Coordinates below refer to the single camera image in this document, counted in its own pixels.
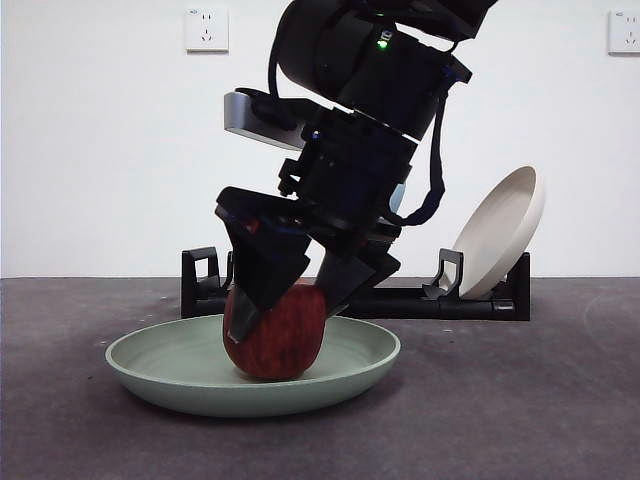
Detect red apple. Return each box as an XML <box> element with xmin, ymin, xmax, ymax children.
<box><xmin>222</xmin><ymin>280</ymin><xmax>329</xmax><ymax>382</ymax></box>

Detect green plate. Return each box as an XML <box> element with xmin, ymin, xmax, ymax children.
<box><xmin>104</xmin><ymin>313</ymin><xmax>402</xmax><ymax>419</ymax></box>

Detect black plate rack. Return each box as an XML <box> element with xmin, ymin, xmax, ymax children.
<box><xmin>180</xmin><ymin>247</ymin><xmax>531</xmax><ymax>322</ymax></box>

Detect beige plate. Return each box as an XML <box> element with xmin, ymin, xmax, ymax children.
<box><xmin>452</xmin><ymin>165</ymin><xmax>545</xmax><ymax>301</ymax></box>

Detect black cable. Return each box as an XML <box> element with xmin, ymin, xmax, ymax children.
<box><xmin>384</xmin><ymin>64</ymin><xmax>474</xmax><ymax>227</ymax></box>

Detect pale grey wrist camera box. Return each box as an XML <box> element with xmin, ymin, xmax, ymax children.
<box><xmin>222</xmin><ymin>88</ymin><xmax>307</xmax><ymax>151</ymax></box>

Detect white wall socket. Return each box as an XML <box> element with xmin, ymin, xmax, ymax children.
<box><xmin>185</xmin><ymin>7</ymin><xmax>231</xmax><ymax>55</ymax></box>
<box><xmin>607</xmin><ymin>10</ymin><xmax>640</xmax><ymax>57</ymax></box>

